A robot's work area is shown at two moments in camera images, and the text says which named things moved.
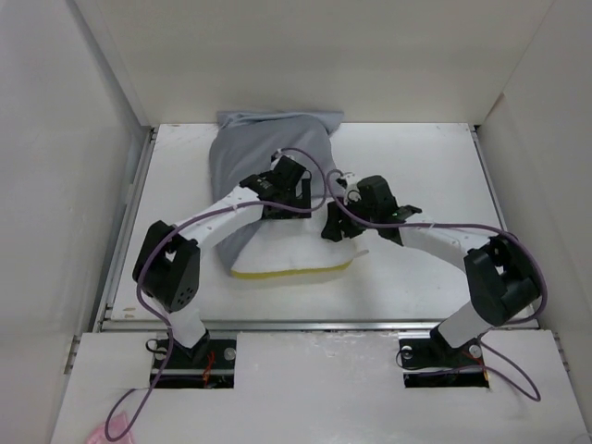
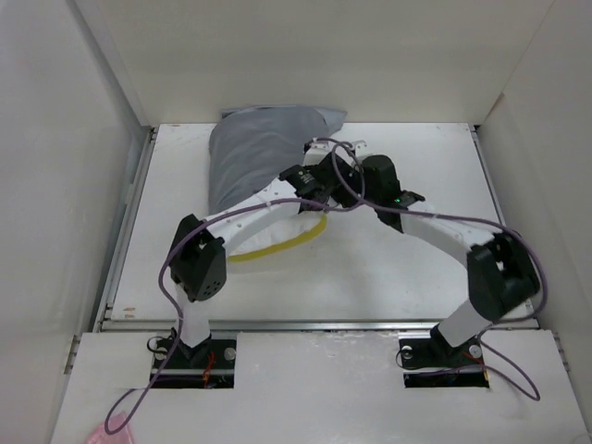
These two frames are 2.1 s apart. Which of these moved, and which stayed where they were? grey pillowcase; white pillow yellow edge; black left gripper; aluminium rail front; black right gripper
Moved: white pillow yellow edge; black right gripper; black left gripper
Stayed: aluminium rail front; grey pillowcase
